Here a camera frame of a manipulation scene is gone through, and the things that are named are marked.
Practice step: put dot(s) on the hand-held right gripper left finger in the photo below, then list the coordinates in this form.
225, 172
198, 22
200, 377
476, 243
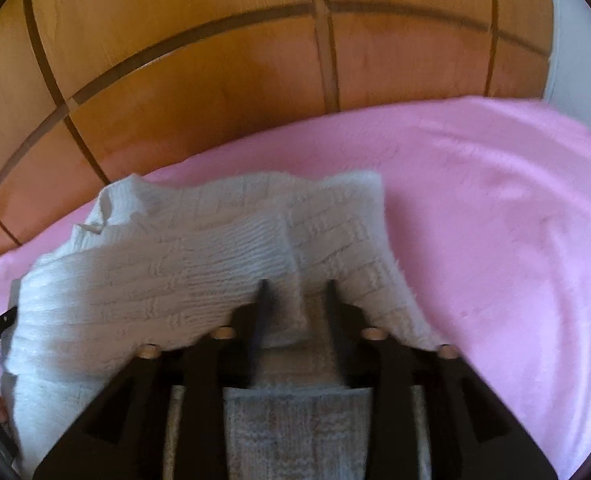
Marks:
259, 320

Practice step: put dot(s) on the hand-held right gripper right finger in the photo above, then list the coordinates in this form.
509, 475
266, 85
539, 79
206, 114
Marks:
336, 320

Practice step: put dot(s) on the white knit sweater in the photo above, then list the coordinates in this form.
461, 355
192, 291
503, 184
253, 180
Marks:
175, 270

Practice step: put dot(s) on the pink blanket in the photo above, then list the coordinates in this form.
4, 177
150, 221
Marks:
485, 210

